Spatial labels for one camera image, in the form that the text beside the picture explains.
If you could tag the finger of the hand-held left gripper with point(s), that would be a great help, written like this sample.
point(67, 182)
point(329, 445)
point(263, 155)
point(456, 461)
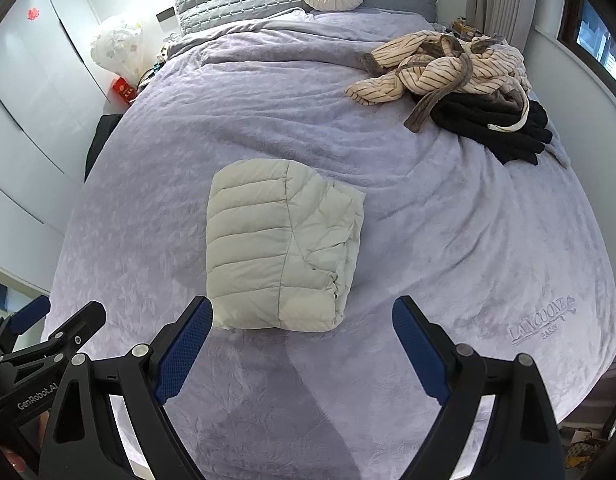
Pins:
point(75, 327)
point(30, 312)

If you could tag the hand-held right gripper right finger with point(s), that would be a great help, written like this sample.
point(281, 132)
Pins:
point(420, 350)

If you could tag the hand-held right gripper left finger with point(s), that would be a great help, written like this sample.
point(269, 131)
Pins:
point(182, 350)

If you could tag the beige quilted down jacket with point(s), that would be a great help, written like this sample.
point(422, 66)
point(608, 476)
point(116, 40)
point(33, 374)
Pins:
point(268, 245)

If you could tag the black knit clothes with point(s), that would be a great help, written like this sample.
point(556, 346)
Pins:
point(498, 127)

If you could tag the white wardrobe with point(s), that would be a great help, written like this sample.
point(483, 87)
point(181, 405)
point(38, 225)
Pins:
point(32, 110)

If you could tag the red box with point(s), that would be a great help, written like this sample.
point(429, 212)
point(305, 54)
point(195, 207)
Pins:
point(122, 91)

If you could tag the lavender plush blanket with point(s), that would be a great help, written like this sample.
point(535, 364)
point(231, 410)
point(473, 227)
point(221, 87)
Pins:
point(298, 110)

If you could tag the white patterned plastic bag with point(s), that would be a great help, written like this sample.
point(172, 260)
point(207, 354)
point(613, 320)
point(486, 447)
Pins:
point(116, 45)

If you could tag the cream striped robe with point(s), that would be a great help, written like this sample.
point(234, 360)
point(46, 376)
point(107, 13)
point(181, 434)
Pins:
point(438, 67)

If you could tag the red wardrobe sticker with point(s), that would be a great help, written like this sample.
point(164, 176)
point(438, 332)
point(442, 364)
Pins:
point(32, 12)

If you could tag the window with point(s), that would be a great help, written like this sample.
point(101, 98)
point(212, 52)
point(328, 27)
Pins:
point(600, 35)

